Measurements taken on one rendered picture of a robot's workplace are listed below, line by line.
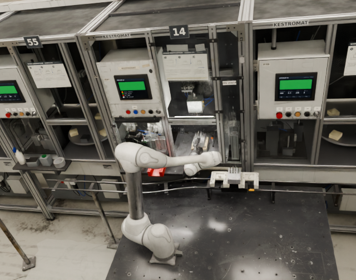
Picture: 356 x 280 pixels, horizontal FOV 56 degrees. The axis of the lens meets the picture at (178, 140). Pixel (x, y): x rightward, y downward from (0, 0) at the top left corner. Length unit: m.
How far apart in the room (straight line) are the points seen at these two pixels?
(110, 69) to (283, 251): 1.72
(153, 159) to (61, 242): 2.04
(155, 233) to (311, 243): 1.06
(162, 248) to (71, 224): 1.77
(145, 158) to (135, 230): 0.61
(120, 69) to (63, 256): 2.04
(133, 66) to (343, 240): 2.39
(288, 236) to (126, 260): 1.15
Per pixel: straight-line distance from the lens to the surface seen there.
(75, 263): 3.58
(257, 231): 2.58
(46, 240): 3.91
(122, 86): 2.47
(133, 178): 2.18
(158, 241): 2.30
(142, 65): 2.37
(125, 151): 2.09
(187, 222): 2.66
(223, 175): 2.71
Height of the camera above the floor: 2.73
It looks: 37 degrees down
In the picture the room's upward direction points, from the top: 10 degrees counter-clockwise
